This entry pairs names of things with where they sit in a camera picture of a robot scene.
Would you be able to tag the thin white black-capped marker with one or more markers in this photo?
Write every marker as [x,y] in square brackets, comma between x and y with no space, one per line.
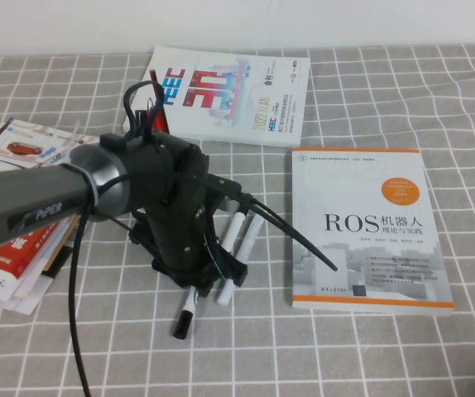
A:
[188,308]

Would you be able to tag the red pen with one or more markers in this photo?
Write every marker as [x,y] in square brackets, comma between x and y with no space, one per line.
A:
[161,122]

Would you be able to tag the white HEEC magazine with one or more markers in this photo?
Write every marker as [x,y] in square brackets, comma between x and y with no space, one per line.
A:
[241,103]

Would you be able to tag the white orange ROS textbook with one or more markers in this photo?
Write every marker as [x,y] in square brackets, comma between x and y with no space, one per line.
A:
[366,248]

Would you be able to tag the all white marker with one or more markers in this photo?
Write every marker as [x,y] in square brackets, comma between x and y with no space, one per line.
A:
[250,235]

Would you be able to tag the dark photo magazine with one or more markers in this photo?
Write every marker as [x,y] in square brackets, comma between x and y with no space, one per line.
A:
[57,258]

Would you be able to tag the white paper booklets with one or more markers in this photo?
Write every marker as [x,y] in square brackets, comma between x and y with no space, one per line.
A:
[18,299]

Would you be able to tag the grey checked tablecloth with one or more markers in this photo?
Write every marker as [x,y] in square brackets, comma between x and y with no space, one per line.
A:
[138,364]

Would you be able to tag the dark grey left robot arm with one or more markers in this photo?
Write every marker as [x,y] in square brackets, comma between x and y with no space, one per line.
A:
[35,194]

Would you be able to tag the stack of map booklets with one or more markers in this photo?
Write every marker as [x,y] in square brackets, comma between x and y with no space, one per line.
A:
[26,144]

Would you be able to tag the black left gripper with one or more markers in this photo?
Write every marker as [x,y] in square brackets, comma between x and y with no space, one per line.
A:
[175,244]

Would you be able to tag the thick white black-capped marker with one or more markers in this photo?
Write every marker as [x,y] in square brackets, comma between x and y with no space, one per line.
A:
[232,231]

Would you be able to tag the black mesh pen holder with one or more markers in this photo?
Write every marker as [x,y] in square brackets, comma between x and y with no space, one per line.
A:
[136,233]

